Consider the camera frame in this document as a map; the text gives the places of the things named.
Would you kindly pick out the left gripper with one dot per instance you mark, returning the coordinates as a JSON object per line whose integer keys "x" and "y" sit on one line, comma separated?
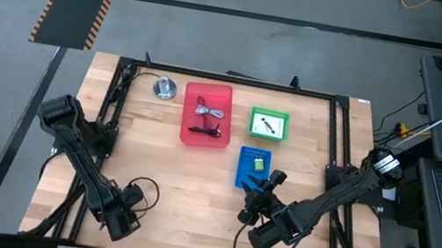
{"x": 130, "y": 207}

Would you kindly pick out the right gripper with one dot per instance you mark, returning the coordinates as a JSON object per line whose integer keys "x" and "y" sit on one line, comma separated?
{"x": 263, "y": 206}

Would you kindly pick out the small green white charger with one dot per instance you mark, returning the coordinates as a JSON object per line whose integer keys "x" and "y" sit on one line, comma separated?
{"x": 258, "y": 164}

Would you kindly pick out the white product box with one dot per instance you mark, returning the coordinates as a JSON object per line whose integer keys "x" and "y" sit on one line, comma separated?
{"x": 277, "y": 121}

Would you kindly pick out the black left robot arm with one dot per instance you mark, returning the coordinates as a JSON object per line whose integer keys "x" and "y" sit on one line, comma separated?
{"x": 81, "y": 164}

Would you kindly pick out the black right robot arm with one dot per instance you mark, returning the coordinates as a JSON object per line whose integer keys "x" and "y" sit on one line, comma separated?
{"x": 339, "y": 192}

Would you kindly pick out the blue plastic bin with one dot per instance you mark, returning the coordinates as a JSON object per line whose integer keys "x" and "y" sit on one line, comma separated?
{"x": 245, "y": 170}

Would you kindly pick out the green plastic bin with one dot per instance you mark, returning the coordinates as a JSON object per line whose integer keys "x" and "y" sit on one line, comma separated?
{"x": 251, "y": 122}

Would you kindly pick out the translucent red plastic bin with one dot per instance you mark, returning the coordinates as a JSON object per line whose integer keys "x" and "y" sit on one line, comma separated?
{"x": 221, "y": 97}

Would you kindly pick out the silver round stand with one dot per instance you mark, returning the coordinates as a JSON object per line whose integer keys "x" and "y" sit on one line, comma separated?
{"x": 163, "y": 92}

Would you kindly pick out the yellow connector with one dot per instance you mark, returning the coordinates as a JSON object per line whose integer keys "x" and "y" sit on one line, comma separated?
{"x": 402, "y": 128}

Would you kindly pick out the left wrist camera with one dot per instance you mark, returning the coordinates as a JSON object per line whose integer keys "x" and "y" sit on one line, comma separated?
{"x": 133, "y": 191}

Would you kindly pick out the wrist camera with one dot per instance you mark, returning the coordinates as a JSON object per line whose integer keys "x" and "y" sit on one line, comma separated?
{"x": 133, "y": 191}
{"x": 277, "y": 180}

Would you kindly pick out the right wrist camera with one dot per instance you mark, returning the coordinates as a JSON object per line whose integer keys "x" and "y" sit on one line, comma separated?
{"x": 277, "y": 180}

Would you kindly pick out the black aluminium table frame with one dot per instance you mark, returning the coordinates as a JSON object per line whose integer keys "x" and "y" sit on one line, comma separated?
{"x": 340, "y": 102}

